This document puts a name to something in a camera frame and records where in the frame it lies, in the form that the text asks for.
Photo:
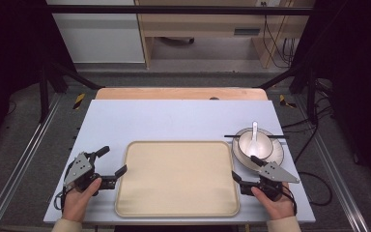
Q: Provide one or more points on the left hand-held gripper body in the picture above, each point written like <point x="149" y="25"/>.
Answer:
<point x="79" y="169"/>

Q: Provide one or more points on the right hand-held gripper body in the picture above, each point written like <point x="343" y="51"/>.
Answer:
<point x="275" y="174"/>

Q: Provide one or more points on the person's right hand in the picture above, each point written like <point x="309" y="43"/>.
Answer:
<point x="275" y="206"/>

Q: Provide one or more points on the person's left hand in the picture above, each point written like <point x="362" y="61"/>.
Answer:
<point x="77" y="201"/>

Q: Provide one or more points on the white bowl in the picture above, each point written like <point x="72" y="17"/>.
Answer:
<point x="264" y="145"/>

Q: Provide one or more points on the white spoon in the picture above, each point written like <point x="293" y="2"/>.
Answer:
<point x="254" y="141"/>

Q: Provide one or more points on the white rimmed plate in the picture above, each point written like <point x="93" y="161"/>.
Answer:
<point x="278" y="154"/>

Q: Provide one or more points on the yellow black tape strip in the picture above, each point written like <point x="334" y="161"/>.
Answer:
<point x="285" y="101"/>
<point x="79" y="101"/>

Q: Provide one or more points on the beige tray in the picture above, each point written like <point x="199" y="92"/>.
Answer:
<point x="177" y="179"/>

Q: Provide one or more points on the black metal stand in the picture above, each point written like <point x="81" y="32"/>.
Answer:
<point x="44" y="93"/>
<point x="311" y="96"/>

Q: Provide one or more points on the wooden table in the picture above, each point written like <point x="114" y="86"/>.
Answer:
<point x="174" y="93"/>

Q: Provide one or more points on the white cabinet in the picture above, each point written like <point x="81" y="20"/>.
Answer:
<point x="99" y="38"/>

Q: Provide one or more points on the wooden desk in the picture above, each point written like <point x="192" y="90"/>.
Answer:
<point x="203" y="29"/>

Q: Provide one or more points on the aluminium rail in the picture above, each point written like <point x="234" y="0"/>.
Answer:
<point x="335" y="174"/>
<point x="19" y="167"/>

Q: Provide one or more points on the black horizontal frame bar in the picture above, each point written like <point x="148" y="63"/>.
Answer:
<point x="174" y="9"/>

